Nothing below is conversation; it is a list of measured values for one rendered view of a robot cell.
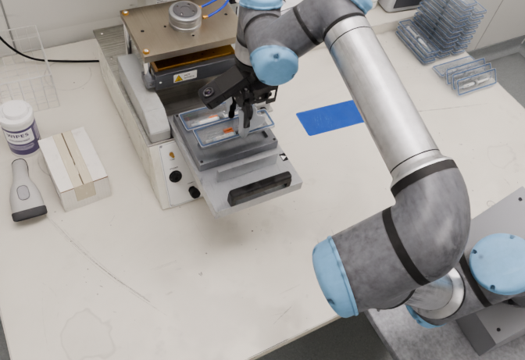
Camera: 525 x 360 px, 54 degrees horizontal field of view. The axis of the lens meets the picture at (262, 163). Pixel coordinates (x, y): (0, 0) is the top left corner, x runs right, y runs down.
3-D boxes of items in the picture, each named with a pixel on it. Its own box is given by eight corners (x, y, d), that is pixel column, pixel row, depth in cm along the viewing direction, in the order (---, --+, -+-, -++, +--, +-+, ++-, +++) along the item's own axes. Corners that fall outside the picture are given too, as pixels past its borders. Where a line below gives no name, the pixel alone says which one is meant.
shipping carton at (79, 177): (44, 160, 141) (36, 138, 134) (91, 146, 145) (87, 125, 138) (62, 214, 131) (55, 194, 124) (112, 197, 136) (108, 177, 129)
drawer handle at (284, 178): (226, 200, 114) (228, 190, 111) (286, 180, 119) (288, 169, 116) (230, 207, 113) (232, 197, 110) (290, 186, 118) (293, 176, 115)
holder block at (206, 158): (173, 121, 126) (173, 114, 124) (247, 101, 133) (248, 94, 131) (199, 172, 118) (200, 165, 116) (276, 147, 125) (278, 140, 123)
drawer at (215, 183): (166, 127, 129) (166, 105, 123) (245, 105, 137) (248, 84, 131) (215, 222, 115) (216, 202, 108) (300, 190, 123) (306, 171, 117)
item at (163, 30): (115, 25, 137) (109, -18, 127) (222, 4, 149) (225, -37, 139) (146, 86, 125) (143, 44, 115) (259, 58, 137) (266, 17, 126)
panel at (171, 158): (169, 208, 136) (156, 144, 127) (269, 173, 147) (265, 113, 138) (172, 211, 134) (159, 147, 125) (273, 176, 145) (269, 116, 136)
